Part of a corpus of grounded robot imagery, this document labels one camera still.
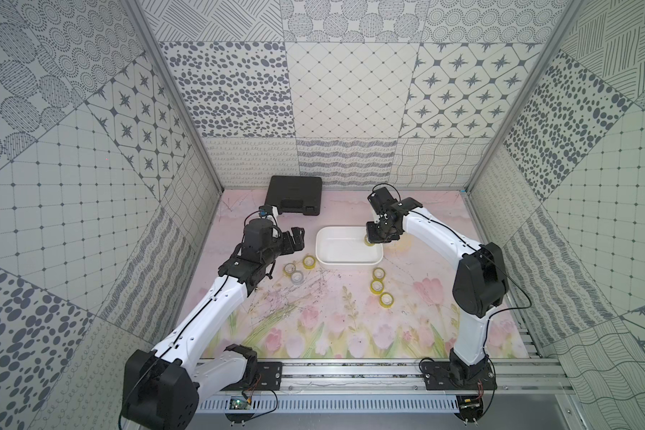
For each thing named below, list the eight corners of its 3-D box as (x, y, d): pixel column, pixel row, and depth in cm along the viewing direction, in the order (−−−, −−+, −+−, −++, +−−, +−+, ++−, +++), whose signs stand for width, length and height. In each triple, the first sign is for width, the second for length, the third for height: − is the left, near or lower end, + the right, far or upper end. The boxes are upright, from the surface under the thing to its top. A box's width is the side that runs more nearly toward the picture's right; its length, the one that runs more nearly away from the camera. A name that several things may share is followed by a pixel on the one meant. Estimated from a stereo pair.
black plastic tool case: (266, 215, 112) (263, 207, 108) (272, 184, 125) (270, 175, 120) (321, 215, 112) (321, 207, 108) (322, 184, 125) (322, 176, 121)
